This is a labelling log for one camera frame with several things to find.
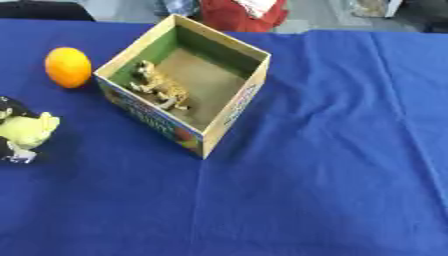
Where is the tan cardboard box green inside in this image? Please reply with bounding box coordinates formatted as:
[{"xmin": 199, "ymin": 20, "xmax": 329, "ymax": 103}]
[{"xmin": 92, "ymin": 13, "xmax": 273, "ymax": 160}]

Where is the spotted toy animal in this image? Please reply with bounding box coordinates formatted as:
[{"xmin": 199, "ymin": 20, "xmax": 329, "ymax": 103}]
[{"xmin": 126, "ymin": 59, "xmax": 193, "ymax": 112}]

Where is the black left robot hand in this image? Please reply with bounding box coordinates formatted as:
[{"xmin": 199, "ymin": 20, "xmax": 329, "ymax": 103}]
[{"xmin": 0, "ymin": 95, "xmax": 42, "ymax": 165}]

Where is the black chair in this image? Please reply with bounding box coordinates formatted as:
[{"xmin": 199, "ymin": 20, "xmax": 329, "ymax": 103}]
[{"xmin": 0, "ymin": 0, "xmax": 97, "ymax": 22}]

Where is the yellow-green toy fruit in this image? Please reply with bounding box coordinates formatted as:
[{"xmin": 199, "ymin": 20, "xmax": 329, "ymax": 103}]
[{"xmin": 0, "ymin": 111, "xmax": 62, "ymax": 150}]

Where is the orange toy fruit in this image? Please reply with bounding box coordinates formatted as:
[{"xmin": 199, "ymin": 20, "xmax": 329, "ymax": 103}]
[{"xmin": 43, "ymin": 46, "xmax": 95, "ymax": 89}]

